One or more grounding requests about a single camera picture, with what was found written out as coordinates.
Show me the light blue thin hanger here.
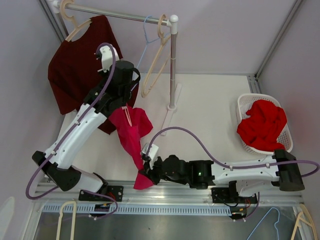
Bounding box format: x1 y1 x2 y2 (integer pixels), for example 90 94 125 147
137 15 159 69

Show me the white t shirt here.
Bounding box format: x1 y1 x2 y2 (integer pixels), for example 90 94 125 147
241 103 253 119

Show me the beige hanger bottom right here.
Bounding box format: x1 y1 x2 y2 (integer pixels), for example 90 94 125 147
290 204 318 240

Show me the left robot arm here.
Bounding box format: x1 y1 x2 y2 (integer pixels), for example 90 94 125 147
32 60 140 201

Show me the red t shirt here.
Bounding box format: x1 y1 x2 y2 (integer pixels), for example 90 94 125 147
237 99 287 152

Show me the aluminium frame rail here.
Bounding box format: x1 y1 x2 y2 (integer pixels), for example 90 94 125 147
32 181 303 205

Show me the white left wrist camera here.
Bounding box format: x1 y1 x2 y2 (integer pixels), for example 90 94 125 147
95 45 120 73

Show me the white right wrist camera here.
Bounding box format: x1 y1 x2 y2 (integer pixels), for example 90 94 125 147
141 142 159 163

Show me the magenta pink t shirt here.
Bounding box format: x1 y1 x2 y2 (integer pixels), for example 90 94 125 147
107 106 155 191

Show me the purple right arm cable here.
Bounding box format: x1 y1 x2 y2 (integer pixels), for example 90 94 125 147
146 126 320 222

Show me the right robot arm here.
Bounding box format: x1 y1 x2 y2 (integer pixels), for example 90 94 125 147
140 145 305 203

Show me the blue hanger bottom right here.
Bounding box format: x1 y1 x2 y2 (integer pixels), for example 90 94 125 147
244 207 291 240

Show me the beige hanger bottom left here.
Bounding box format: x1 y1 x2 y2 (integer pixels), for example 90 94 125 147
55 201 78 240

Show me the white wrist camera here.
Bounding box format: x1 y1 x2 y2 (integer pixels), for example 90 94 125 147
95 45 120 73
141 142 159 163

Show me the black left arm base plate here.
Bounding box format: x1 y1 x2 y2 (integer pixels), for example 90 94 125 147
78 185 124 202

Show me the dark maroon t shirt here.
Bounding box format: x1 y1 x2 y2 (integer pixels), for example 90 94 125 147
47 15 139 136

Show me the beige hanger on rack left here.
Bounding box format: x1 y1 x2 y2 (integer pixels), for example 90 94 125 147
60 0 92 42

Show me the aluminium corner frame post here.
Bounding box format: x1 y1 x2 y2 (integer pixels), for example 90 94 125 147
254 0 305 80

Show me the white slotted cable duct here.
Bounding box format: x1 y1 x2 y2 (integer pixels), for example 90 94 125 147
42 203 232 216

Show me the beige wooden hanger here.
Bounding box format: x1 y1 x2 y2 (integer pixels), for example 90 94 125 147
141 14 171 98

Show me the pink thin hanger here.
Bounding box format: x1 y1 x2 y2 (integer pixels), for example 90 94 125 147
122 106 132 126

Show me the silver clothes rack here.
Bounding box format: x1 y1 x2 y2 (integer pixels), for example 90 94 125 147
48 0 182 136

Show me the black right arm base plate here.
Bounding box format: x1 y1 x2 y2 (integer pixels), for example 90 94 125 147
211 187 258 207

